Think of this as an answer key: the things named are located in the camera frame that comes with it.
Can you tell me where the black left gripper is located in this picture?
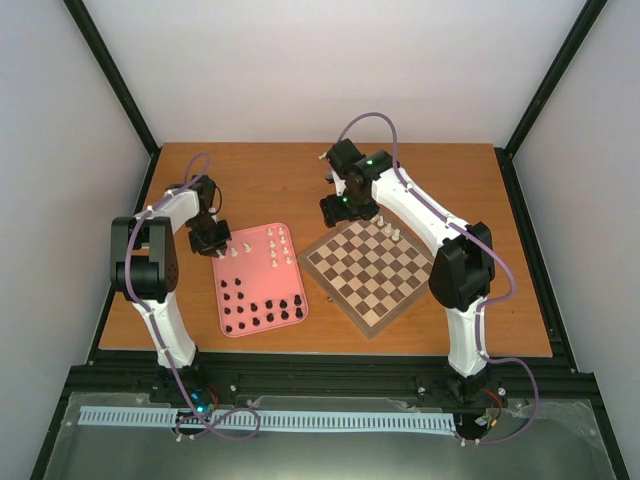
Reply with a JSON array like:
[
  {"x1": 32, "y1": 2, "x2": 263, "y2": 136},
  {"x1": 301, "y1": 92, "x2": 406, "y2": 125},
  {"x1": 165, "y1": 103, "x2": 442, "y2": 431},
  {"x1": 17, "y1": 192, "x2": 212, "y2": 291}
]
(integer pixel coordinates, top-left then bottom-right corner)
[{"x1": 188, "y1": 214, "x2": 232, "y2": 258}]

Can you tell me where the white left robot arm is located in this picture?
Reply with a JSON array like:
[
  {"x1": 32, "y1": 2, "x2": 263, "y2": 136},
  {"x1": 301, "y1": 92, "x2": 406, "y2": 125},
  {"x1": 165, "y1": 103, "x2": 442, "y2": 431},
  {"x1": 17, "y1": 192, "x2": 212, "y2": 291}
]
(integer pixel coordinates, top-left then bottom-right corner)
[{"x1": 110, "y1": 175, "x2": 231, "y2": 403}]

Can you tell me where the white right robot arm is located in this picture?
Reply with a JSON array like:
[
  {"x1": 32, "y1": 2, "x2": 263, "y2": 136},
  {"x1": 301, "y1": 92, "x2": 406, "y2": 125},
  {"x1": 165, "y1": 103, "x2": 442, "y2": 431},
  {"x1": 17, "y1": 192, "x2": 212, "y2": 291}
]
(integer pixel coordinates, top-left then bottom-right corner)
[{"x1": 320, "y1": 139, "x2": 495, "y2": 378}]

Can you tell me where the wooden chess board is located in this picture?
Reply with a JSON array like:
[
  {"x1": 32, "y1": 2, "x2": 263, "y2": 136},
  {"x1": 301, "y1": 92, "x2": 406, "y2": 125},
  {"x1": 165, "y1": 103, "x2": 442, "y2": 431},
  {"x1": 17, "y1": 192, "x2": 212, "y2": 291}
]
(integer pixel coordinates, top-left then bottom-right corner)
[{"x1": 298, "y1": 214, "x2": 446, "y2": 339}]

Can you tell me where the pink plastic tray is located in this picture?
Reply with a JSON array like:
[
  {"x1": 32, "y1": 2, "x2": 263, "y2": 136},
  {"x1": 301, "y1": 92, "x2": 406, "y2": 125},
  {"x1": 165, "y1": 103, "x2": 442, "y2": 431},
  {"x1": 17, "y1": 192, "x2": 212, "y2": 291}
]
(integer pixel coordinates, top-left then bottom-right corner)
[{"x1": 212, "y1": 223, "x2": 309, "y2": 338}]

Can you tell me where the light blue cable duct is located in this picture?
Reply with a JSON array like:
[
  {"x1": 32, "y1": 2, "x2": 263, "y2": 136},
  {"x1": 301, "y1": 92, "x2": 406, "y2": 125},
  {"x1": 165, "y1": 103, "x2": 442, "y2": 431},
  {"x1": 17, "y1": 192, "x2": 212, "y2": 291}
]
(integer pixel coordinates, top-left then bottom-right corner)
[{"x1": 78, "y1": 406, "x2": 455, "y2": 435}]

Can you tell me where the black aluminium frame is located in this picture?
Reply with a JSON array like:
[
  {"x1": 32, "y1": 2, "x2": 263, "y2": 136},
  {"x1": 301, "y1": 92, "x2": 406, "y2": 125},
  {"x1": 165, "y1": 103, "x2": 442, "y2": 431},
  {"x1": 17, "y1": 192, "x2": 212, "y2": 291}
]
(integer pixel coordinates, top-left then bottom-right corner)
[{"x1": 31, "y1": 1, "x2": 629, "y2": 479}]

